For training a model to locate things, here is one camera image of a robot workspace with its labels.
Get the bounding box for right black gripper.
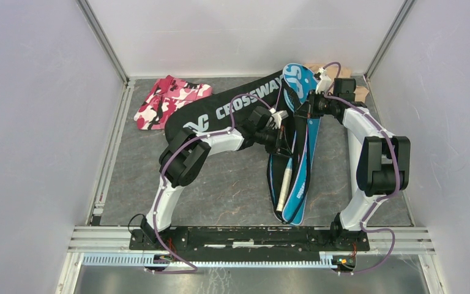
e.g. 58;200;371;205
293;89;337;119

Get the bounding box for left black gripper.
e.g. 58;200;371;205
255;125;293;158

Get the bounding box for blue Sport racket bag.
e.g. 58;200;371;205
266;63;320;225

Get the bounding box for black Crossway racket bag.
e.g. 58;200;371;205
164;71;283;142

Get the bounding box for white shuttlecock tube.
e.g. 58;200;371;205
347;129;362;213

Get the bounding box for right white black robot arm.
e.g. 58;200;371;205
308;77;411;250

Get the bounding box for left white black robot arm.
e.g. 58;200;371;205
140;107;289;250

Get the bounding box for beige folded cloth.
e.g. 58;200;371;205
326;64;369;102

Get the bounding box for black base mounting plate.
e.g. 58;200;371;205
129;226;370;263

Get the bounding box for pink camouflage racket bag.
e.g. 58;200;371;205
133;75;213;130

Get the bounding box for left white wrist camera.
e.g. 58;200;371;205
266;108;289;129

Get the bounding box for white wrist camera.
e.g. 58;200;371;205
266;108;289;129
314;67;333;94

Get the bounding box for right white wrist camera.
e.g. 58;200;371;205
314;67;333;94

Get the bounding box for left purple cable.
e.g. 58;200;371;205
152;93;274;274

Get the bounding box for white slotted cable duct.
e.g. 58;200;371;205
82;253;337;270

